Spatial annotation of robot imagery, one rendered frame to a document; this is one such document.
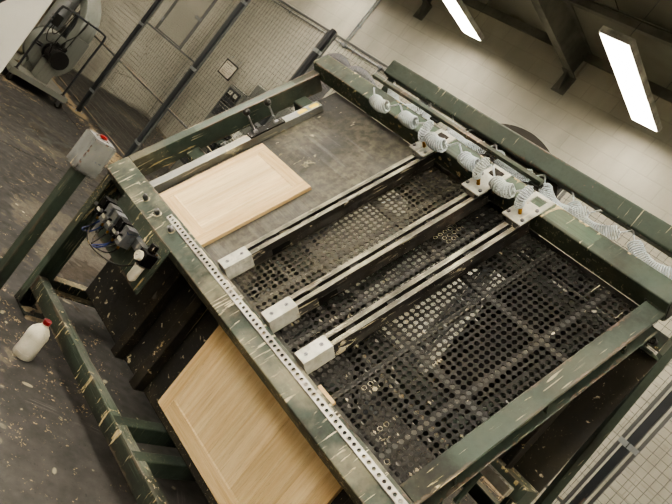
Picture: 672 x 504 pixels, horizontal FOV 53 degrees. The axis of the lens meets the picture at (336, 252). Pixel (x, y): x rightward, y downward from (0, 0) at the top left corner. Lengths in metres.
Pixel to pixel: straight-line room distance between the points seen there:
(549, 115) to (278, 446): 6.38
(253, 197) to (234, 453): 1.11
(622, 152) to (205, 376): 5.90
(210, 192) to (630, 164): 5.49
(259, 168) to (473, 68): 6.13
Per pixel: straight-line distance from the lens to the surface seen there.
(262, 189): 3.10
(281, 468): 2.59
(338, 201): 2.89
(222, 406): 2.81
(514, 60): 8.91
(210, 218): 3.02
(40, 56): 8.39
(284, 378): 2.35
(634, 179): 7.74
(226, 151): 3.34
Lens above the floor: 1.53
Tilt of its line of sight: 6 degrees down
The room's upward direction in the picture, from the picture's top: 39 degrees clockwise
